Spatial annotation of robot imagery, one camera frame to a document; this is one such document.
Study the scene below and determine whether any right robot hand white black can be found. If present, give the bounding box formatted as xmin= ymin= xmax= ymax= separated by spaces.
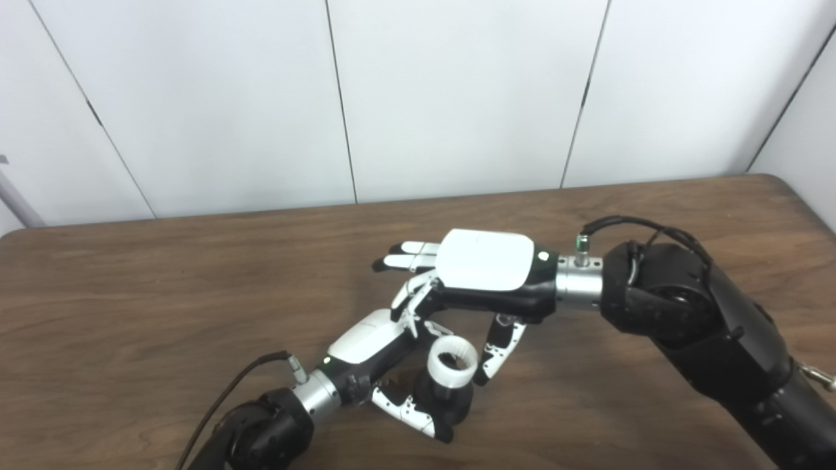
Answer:
xmin=372 ymin=228 xmax=559 ymax=387

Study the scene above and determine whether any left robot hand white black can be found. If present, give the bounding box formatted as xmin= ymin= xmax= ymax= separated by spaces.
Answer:
xmin=320 ymin=308 xmax=474 ymax=445

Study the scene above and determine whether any white ring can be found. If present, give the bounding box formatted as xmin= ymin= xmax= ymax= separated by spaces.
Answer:
xmin=428 ymin=336 xmax=479 ymax=387

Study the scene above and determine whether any round black part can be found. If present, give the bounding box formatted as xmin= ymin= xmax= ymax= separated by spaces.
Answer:
xmin=392 ymin=369 xmax=474 ymax=425

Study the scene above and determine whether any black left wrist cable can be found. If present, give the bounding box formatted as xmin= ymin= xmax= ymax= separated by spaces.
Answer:
xmin=175 ymin=351 xmax=309 ymax=470

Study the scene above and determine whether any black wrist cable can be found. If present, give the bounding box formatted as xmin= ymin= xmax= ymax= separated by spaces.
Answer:
xmin=573 ymin=215 xmax=713 ymax=268
xmin=175 ymin=351 xmax=309 ymax=470

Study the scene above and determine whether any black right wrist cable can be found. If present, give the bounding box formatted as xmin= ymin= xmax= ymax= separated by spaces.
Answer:
xmin=573 ymin=215 xmax=713 ymax=268

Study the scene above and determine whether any silver cable plug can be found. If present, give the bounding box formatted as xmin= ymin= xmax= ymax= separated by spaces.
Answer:
xmin=800 ymin=364 xmax=836 ymax=392

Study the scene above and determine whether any grey wall corner post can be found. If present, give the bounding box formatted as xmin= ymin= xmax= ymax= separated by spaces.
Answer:
xmin=0 ymin=170 xmax=48 ymax=228

